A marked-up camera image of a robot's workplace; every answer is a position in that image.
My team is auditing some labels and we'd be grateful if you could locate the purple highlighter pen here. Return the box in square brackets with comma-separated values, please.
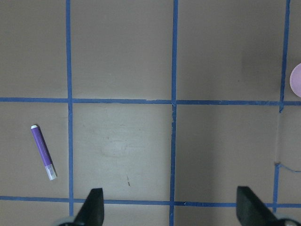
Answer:
[31, 125, 57, 181]

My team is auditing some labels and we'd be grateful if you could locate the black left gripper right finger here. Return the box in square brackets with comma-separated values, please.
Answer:
[236, 186, 281, 226]

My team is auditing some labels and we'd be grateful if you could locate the pink mesh cup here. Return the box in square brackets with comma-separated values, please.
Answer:
[290, 64, 301, 97]

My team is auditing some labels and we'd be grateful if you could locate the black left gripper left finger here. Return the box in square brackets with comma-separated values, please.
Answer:
[71, 188, 104, 226]

